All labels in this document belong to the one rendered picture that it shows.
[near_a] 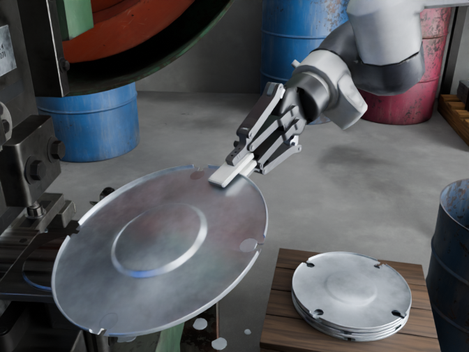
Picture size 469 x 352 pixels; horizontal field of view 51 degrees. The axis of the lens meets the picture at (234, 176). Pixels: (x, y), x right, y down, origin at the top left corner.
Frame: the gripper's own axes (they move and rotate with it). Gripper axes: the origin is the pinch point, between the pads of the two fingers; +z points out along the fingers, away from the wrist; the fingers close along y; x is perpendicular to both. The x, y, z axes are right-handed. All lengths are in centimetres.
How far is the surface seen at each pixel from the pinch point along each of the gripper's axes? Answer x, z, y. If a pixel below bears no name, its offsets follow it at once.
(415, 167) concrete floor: -61, -158, -152
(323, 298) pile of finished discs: -10, -16, -59
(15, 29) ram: -15.6, 10.1, 27.3
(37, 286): -9.7, 28.1, 1.8
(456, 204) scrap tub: -4, -78, -84
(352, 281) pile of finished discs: -7, -26, -62
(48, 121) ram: -13.0, 13.8, 16.8
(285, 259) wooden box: -29, -25, -65
